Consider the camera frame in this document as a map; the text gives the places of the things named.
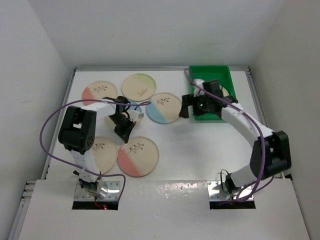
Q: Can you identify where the blue cream plate right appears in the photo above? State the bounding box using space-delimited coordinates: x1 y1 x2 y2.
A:
145 92 182 124

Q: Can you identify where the green cream plate rear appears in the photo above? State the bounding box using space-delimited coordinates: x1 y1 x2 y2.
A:
121 73 156 102

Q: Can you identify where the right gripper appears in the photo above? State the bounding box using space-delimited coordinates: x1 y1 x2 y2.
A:
179 92 212 119

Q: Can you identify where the yellow cream plate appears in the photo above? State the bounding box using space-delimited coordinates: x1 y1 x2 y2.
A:
91 136 118 174

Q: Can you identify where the blue cream plate centre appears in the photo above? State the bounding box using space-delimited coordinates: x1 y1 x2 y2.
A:
119 100 142 130

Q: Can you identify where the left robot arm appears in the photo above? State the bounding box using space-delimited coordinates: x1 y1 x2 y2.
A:
58 96 144 199

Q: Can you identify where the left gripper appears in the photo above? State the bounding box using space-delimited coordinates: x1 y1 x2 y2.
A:
108 114 136 143

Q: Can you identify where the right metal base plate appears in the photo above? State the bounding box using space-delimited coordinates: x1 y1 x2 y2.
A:
207 180 254 203

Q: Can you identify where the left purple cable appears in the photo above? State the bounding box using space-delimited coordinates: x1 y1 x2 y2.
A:
39 98 152 201

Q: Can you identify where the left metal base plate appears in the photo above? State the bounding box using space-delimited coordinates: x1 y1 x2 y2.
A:
74 181 120 202

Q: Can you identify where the green plastic bin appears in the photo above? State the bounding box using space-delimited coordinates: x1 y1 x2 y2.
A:
188 65 236 123

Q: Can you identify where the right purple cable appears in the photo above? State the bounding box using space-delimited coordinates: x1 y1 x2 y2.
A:
183 67 276 203

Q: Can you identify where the pink cream plate front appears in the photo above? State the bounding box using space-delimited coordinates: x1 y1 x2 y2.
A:
117 136 160 178

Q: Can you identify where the blue cream plate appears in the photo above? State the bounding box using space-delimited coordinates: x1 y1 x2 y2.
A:
145 92 182 124
119 100 142 130

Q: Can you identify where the pink cream plate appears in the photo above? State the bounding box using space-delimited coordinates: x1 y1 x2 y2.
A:
82 80 118 100
117 136 160 178

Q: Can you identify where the pale green cream plate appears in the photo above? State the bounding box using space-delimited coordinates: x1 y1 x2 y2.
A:
219 85 230 97

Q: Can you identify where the pink cream plate rear left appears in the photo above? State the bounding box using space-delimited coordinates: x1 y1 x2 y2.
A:
82 80 118 100

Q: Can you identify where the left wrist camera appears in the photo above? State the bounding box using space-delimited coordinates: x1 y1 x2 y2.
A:
132 110 144 122

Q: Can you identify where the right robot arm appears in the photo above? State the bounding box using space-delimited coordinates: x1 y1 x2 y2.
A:
179 79 292 202

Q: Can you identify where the metal base plate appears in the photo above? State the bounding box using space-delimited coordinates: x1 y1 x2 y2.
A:
207 180 254 203
74 181 120 202

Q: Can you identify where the purple cable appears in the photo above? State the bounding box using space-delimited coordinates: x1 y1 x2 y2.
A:
39 98 152 201
183 67 276 203

